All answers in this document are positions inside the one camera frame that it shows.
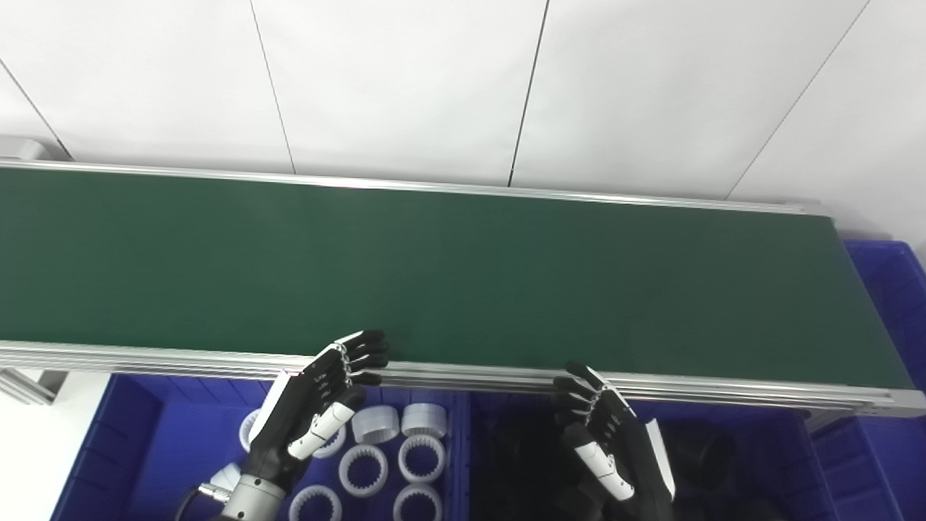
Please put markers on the aluminium conveyor leg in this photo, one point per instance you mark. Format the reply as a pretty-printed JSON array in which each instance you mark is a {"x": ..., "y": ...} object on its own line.
[
  {"x": 29, "y": 387},
  {"x": 821, "y": 421}
]

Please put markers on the blue plastic bin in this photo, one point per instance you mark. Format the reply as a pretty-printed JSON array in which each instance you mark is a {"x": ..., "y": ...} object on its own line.
[
  {"x": 781, "y": 470},
  {"x": 166, "y": 449},
  {"x": 897, "y": 311}
]

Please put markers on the white and black right hand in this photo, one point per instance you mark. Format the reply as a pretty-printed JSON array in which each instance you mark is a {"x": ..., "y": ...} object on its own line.
[{"x": 629, "y": 463}]

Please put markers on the green conveyor belt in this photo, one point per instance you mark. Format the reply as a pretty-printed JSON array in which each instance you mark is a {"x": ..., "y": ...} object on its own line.
[
  {"x": 448, "y": 282},
  {"x": 470, "y": 378}
]

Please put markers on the grey conveyor end box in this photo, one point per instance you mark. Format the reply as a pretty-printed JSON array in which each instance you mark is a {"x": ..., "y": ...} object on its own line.
[{"x": 22, "y": 148}]

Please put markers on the black plastic cylinder part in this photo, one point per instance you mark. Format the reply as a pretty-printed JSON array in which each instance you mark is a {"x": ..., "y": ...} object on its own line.
[{"x": 705, "y": 456}]

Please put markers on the white and black left hand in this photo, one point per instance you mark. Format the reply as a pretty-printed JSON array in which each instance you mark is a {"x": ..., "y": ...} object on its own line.
[{"x": 304, "y": 405}]

